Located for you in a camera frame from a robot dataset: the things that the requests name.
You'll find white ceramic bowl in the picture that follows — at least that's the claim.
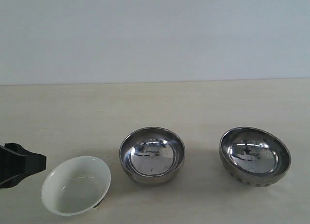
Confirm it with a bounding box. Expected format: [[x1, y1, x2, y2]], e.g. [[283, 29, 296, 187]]
[[41, 156, 111, 216]]

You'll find dimpled steel bowl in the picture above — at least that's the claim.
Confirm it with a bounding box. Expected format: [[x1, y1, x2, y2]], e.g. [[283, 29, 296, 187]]
[[219, 127, 292, 187]]

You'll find smooth steel bowl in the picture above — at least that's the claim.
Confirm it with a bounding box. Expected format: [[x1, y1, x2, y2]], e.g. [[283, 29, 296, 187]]
[[119, 127, 185, 187]]

